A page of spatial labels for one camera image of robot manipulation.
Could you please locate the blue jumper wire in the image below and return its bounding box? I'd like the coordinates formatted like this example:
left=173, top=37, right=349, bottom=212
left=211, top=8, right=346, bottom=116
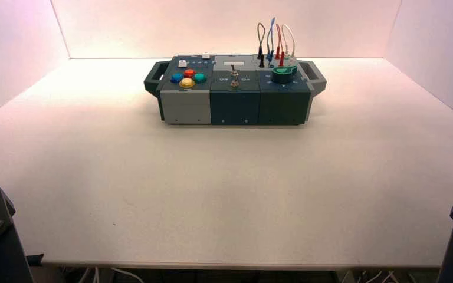
left=265, top=17, right=277, bottom=64

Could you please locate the black jumper wire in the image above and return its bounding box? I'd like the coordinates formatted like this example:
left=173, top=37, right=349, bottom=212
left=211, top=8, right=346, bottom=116
left=256, top=22, right=267, bottom=69

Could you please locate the green rotary knob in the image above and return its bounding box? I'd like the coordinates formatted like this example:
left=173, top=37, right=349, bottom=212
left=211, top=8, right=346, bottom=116
left=271, top=65, right=299, bottom=84

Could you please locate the grey green control box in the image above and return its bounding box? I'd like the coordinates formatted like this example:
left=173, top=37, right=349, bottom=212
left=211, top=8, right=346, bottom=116
left=144, top=54, right=328, bottom=126

